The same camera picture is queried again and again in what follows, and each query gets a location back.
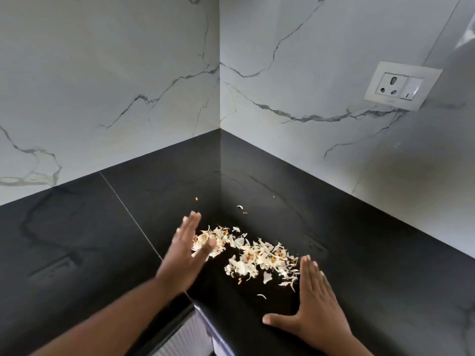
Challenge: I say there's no person's right hand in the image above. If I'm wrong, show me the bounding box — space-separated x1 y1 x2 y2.
262 255 356 347

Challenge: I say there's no person's left forearm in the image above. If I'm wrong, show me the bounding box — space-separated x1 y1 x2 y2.
31 277 185 356

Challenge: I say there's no white wall socket with switch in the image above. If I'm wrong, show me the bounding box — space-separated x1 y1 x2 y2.
364 61 443 111

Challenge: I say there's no person's right forearm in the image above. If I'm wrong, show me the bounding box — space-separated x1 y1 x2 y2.
312 335 373 356

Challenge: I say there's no person's left hand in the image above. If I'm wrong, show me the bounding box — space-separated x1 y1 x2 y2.
155 211 217 294

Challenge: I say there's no pile of vegetable peel scraps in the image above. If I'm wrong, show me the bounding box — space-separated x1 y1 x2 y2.
191 225 300 292

